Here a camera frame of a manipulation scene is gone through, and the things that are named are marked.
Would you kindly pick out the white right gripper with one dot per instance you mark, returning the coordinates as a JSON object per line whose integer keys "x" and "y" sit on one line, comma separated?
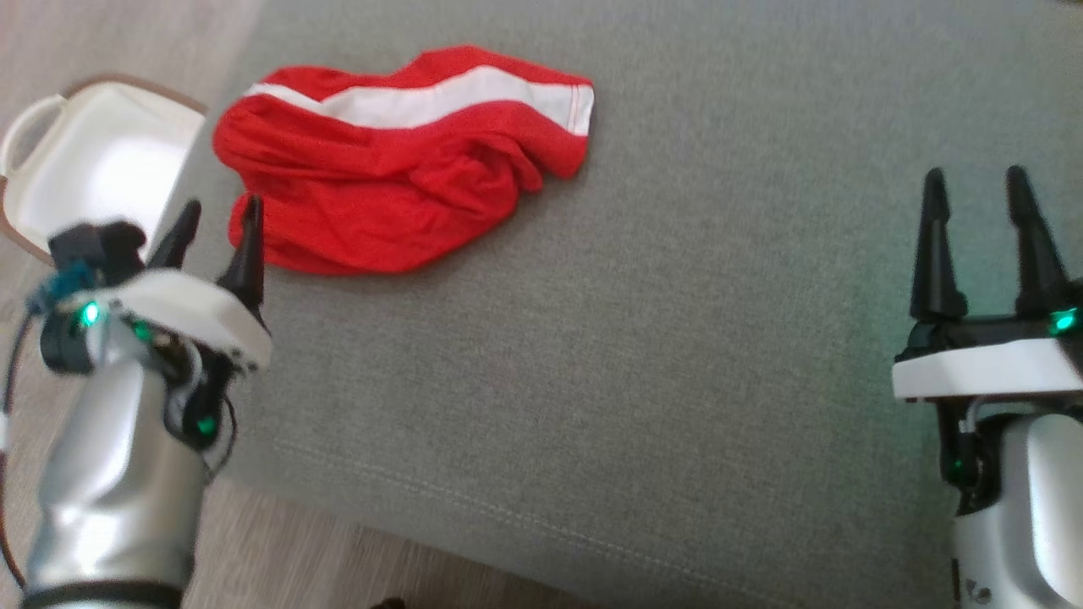
{"x": 990, "y": 368}

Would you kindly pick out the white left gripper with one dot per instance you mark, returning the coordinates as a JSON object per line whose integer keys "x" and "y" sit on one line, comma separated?
{"x": 186, "y": 309}

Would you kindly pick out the red shorts with white stripe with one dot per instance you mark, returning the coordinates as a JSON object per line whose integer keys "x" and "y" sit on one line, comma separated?
{"x": 381, "y": 194}

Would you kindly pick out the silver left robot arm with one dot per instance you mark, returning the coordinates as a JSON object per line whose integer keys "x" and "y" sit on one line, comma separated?
{"x": 110, "y": 474}

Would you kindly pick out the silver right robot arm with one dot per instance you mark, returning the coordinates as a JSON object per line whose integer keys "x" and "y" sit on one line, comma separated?
{"x": 1032, "y": 524}

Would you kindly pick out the white laundry basket brown rim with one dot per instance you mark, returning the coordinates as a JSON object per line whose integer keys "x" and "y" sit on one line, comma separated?
{"x": 101, "y": 161}

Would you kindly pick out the large grey sofa seat cushion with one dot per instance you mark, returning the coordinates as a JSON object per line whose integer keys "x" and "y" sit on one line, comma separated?
{"x": 634, "y": 338}

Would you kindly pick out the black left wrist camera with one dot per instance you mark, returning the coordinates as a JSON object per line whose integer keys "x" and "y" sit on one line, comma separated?
{"x": 93, "y": 245}

